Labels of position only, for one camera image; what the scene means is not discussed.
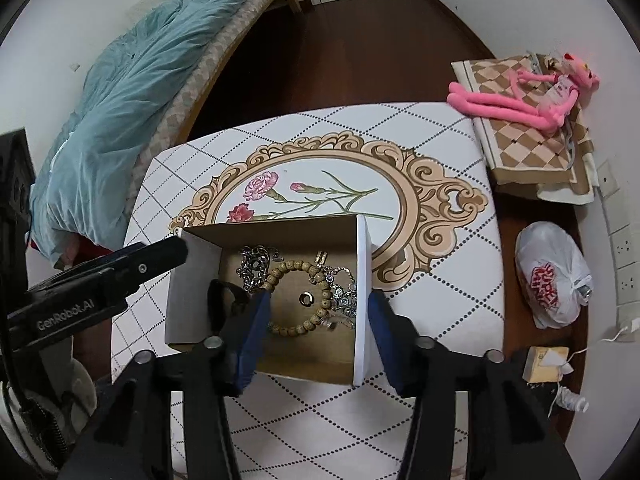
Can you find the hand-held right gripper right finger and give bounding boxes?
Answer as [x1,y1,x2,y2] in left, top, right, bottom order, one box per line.
[367,290,581,480]

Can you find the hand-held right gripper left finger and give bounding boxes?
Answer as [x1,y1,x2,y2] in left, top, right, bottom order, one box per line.
[60,292,273,480]

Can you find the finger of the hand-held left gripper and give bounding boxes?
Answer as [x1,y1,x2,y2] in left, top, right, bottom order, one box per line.
[27,236,190,301]

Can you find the black smartwatch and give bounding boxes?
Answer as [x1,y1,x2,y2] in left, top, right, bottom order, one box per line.
[207,280,251,342]

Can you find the white cardboard box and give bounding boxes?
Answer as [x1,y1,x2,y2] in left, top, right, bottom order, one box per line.
[165,214,373,387]

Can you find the silver chain necklace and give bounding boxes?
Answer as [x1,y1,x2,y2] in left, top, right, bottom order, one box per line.
[325,265,358,328]

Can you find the thick silver chain bracelet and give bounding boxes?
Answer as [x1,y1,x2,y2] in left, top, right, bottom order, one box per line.
[237,245,273,291]

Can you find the wooden bead bracelet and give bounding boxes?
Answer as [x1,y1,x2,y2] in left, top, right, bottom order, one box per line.
[265,259,333,338]

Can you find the table with patterned cloth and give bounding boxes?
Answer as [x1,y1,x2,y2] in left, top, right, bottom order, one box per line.
[111,102,503,480]

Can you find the teal blanket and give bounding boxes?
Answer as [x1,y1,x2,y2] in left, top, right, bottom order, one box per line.
[29,0,251,266]

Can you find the tissue box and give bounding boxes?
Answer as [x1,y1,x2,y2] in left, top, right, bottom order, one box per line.
[525,346,573,383]

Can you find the white plastic bag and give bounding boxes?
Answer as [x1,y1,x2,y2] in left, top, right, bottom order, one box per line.
[515,221,595,330]

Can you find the bed with quilted mattress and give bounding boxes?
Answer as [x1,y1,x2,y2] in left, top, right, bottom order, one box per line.
[125,0,303,211]

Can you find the small white bottle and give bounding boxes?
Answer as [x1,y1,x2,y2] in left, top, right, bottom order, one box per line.
[557,387,588,413]

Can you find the brown checkered folded cloth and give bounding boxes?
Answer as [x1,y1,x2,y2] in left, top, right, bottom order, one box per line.
[451,52,597,205]

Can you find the white power strip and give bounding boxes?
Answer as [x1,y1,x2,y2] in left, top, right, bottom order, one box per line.
[597,160,640,306]

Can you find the pink plush toy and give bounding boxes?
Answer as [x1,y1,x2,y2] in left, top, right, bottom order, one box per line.
[446,51,601,136]

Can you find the white charger cable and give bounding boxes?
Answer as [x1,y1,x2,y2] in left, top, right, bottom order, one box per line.
[547,327,631,416]

